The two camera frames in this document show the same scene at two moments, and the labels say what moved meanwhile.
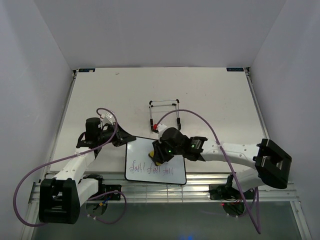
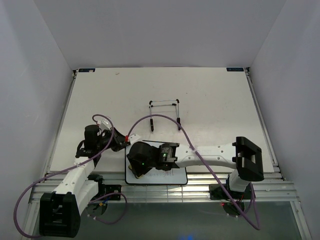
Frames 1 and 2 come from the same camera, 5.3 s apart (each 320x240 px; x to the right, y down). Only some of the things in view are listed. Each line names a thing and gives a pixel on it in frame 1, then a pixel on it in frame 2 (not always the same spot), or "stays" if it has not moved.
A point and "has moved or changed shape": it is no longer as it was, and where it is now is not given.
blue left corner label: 86,70 stays
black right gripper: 159,154 -> 138,170
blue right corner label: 235,69 stays
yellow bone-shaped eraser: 151,154 has moved or changed shape
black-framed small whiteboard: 139,166 stays
